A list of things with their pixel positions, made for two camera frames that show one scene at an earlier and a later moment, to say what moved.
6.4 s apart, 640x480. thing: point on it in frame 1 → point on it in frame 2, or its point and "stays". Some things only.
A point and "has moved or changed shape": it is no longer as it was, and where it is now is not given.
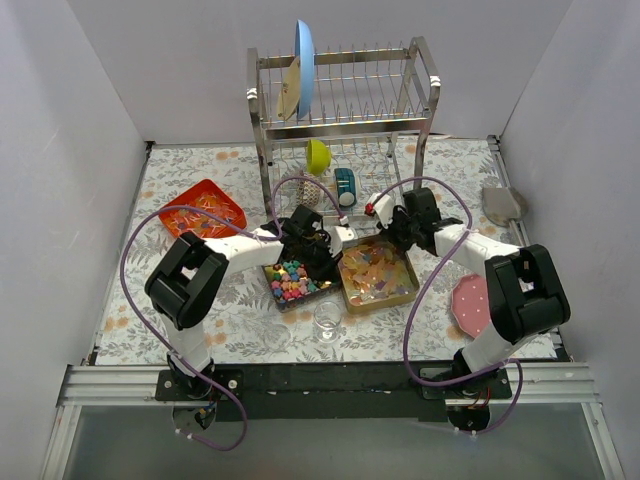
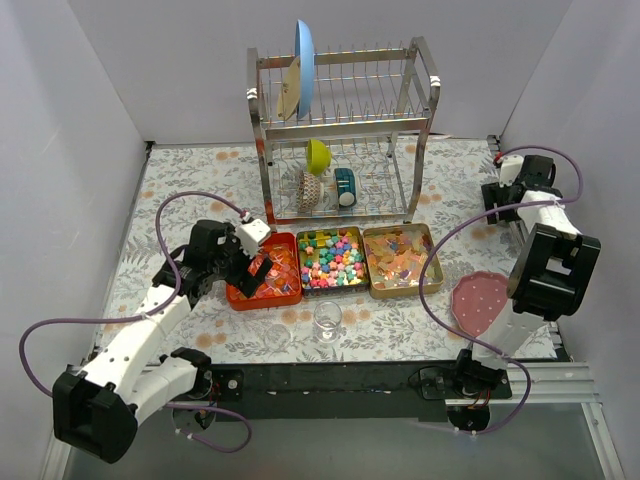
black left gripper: [323, 256] → [244, 270]
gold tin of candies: [375, 274] has moved or changed shape
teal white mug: [348, 187] stays
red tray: [209, 196] → [282, 286]
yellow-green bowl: [318, 157] stays
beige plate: [289, 93] stays
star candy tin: [291, 284] has moved or changed shape
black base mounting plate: [334, 391] stays
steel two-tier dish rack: [328, 125] stays
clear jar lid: [277, 336] stays
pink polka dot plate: [471, 304] stays
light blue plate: [304, 69] stays
